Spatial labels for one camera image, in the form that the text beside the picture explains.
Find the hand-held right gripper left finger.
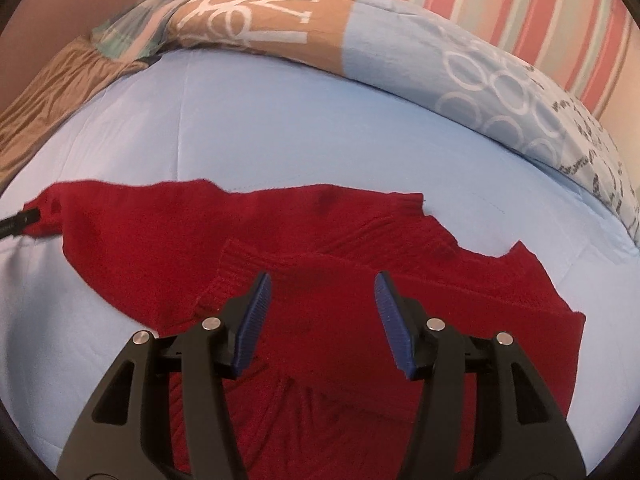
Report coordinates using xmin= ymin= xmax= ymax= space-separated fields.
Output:
xmin=56 ymin=271 xmax=273 ymax=480

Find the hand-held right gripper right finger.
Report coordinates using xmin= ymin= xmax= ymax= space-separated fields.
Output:
xmin=374 ymin=270 xmax=587 ymax=480

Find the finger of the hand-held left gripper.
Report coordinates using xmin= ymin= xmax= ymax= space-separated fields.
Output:
xmin=0 ymin=208 xmax=42 ymax=240

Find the red knit sweater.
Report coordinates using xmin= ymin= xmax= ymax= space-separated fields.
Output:
xmin=24 ymin=177 xmax=586 ymax=480

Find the light blue quilted bed cover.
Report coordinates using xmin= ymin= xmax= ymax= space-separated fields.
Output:
xmin=0 ymin=47 xmax=640 ymax=480

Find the patchwork printed comforter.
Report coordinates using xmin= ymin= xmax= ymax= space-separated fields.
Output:
xmin=91 ymin=0 xmax=640 ymax=246

